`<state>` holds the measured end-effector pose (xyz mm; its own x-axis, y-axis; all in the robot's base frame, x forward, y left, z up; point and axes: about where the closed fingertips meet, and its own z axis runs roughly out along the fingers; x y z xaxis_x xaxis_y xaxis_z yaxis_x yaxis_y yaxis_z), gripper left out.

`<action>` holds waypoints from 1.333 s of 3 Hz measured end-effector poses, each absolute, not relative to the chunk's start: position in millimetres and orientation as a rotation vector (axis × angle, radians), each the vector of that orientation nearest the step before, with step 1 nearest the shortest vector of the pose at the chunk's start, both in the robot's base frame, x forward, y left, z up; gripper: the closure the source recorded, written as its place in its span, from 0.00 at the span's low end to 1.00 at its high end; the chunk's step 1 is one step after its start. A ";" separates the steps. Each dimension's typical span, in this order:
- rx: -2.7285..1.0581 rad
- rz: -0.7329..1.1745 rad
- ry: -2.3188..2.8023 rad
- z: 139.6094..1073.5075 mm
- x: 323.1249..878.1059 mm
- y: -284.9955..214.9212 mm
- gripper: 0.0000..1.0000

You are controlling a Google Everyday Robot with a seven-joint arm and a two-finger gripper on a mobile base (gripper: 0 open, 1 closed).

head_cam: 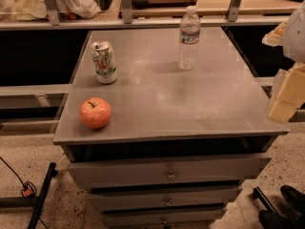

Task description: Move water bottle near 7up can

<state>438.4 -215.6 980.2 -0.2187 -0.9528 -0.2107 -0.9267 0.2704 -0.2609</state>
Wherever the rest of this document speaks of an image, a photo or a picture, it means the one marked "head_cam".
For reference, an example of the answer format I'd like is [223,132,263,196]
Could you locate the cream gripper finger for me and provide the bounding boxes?
[267,62,305,123]
[262,21,287,47]

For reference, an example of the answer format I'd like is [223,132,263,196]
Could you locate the clear plastic water bottle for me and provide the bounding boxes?
[178,6,201,70]

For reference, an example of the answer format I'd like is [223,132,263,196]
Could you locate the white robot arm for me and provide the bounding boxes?
[262,0,305,123]

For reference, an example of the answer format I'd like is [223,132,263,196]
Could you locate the black robot base wheels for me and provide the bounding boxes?
[253,185,305,229]

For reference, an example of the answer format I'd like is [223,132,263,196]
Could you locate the green white 7up can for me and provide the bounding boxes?
[91,41,117,84]

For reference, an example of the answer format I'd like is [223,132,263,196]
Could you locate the top grey drawer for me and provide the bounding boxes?
[68,153,271,189]

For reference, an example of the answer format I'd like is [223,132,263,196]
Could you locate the grey drawer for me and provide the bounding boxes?
[102,206,226,227]
[88,185,242,212]
[68,153,271,189]

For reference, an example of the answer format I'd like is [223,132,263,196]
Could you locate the grey drawer cabinet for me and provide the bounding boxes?
[53,28,288,219]

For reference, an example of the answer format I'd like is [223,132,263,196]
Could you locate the middle grey drawer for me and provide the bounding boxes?
[88,185,242,212]

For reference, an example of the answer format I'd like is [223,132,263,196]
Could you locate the red apple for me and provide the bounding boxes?
[79,97,112,129]

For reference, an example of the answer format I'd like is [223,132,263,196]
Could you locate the bottom grey drawer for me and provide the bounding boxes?
[102,206,226,227]

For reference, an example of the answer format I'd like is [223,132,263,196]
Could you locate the white cloth on shelf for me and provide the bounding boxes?
[0,0,101,21]

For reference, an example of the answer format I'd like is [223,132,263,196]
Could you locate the black metal stand leg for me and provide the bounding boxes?
[0,159,58,229]

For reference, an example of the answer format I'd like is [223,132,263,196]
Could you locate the grey metal shelf rail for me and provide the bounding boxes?
[0,0,299,31]

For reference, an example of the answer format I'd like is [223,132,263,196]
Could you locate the black cable with orange plug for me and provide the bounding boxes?
[0,156,38,199]

